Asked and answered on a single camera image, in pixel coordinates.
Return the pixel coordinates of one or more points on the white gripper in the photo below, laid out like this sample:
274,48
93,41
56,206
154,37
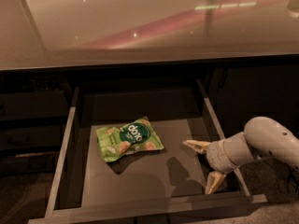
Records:
216,156

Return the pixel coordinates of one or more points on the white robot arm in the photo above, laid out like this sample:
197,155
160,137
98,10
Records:
262,138

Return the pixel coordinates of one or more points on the dark cabinet door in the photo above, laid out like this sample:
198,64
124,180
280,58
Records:
242,93

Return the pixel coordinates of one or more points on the green snack bag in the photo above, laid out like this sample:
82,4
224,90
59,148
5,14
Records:
117,142

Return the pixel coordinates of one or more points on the dark cabinet frame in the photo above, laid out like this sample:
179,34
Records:
124,69

